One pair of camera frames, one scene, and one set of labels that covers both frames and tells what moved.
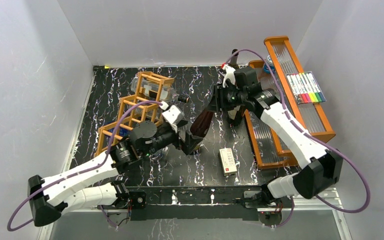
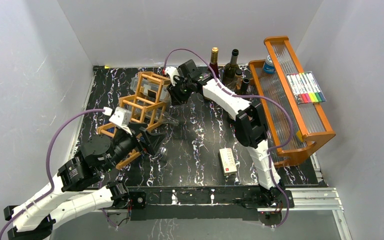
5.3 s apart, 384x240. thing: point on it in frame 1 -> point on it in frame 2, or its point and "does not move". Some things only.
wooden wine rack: [135, 110] does not move
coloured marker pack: [306, 88] does not move
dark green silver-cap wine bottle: [233, 62] does not move
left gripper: [190, 142] -> [152, 140]
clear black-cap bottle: [154, 89] does not move
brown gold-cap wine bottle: [201, 126] -> [214, 63]
